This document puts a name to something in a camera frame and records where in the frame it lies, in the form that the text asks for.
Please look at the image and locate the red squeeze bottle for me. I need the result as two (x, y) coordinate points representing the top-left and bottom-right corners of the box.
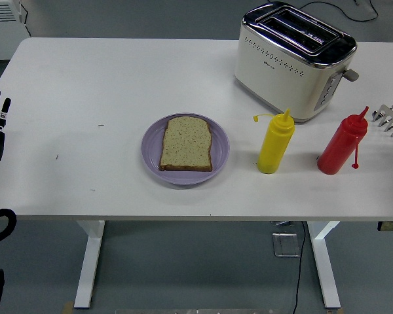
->
(316, 105), (369, 175)

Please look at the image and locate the slice of bread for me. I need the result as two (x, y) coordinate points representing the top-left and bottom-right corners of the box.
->
(159, 116), (214, 172)

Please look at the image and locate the white radiator unit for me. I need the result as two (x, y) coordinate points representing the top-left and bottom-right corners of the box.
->
(0, 0), (30, 61)

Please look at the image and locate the white table leg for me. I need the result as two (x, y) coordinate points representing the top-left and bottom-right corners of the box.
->
(73, 220), (106, 309)
(306, 220), (342, 309)

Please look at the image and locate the purple round plate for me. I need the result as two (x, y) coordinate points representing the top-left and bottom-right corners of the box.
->
(141, 113), (231, 186)

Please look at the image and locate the yellow squeeze bottle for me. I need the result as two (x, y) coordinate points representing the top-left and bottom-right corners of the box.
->
(252, 108), (296, 175)

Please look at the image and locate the cream and chrome toaster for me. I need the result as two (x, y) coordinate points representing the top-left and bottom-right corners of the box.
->
(234, 1), (360, 124)

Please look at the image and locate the metal floor plate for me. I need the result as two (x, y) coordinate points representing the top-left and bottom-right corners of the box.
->
(271, 232), (301, 258)

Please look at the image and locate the black cable by radiator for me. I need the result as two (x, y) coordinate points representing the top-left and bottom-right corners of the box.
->
(18, 0), (32, 39)

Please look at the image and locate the black cable under table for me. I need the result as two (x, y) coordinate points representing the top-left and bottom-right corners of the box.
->
(293, 221), (307, 314)

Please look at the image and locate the black cable behind toaster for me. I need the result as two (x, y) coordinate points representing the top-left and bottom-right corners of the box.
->
(297, 0), (379, 23)

